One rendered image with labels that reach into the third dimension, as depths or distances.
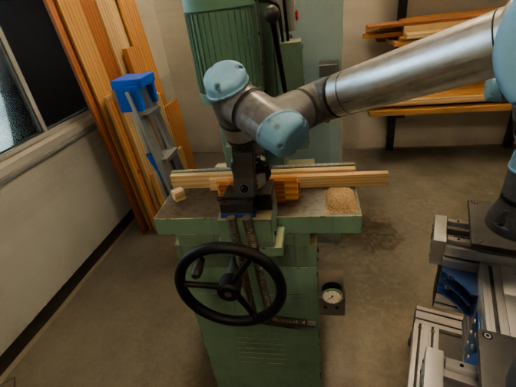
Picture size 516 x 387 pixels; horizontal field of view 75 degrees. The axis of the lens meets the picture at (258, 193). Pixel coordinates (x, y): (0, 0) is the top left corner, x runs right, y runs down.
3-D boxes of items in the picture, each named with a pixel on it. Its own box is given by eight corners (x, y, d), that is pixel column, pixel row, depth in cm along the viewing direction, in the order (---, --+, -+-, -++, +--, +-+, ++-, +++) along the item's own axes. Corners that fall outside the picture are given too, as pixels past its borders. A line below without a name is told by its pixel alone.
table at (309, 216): (143, 256, 95) (137, 239, 92) (180, 198, 120) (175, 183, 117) (367, 256, 84) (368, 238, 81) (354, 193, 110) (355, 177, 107)
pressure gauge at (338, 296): (322, 308, 101) (321, 289, 96) (321, 298, 104) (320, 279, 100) (343, 308, 100) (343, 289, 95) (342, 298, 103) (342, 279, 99)
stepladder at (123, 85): (185, 271, 212) (102, 84, 154) (197, 245, 233) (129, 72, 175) (208, 270, 208) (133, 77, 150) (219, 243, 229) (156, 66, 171)
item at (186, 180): (173, 189, 114) (169, 176, 112) (174, 186, 116) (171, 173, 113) (355, 183, 104) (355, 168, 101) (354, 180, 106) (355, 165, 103)
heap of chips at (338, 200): (325, 213, 92) (325, 204, 91) (324, 190, 103) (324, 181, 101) (358, 212, 91) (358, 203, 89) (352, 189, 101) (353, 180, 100)
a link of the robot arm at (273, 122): (329, 106, 54) (281, 77, 59) (282, 128, 48) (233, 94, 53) (317, 144, 60) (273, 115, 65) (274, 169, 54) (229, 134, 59)
